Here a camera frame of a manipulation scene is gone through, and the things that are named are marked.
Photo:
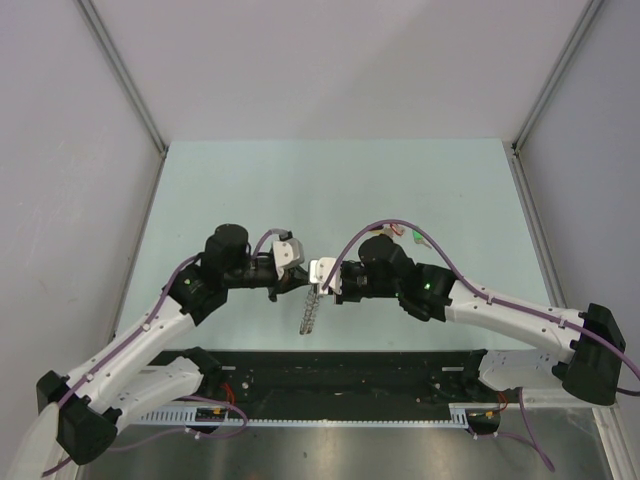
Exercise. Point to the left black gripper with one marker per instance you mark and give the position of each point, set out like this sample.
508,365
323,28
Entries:
291,278

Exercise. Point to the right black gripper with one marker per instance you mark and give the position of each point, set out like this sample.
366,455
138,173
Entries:
344,296

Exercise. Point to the metal disc with keyrings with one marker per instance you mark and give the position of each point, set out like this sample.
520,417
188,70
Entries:
310,311

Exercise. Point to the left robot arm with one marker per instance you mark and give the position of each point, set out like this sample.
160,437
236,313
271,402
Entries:
196,288

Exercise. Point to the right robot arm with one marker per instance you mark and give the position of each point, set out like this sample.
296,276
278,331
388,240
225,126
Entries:
588,345

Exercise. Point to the red key tag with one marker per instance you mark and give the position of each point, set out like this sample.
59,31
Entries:
393,230

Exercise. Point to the green key tag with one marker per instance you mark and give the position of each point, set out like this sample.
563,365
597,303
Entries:
420,239

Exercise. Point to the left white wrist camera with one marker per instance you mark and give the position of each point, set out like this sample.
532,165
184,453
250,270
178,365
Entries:
287,254

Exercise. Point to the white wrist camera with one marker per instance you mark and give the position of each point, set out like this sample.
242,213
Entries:
324,276
287,254

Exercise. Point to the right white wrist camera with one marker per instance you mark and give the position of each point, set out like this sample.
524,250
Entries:
324,276

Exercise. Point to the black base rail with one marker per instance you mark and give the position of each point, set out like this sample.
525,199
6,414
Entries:
440,376

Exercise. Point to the white cable duct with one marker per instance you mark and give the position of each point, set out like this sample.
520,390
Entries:
183,415

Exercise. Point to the aluminium frame crossbar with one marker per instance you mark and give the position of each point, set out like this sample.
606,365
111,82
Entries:
552,398

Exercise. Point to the left aluminium corner post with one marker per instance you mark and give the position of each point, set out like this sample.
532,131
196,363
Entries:
108,48

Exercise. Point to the aluminium corner post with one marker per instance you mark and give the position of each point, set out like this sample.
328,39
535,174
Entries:
568,53
108,48

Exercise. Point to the right aluminium corner post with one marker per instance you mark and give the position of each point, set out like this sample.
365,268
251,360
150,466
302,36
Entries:
568,53

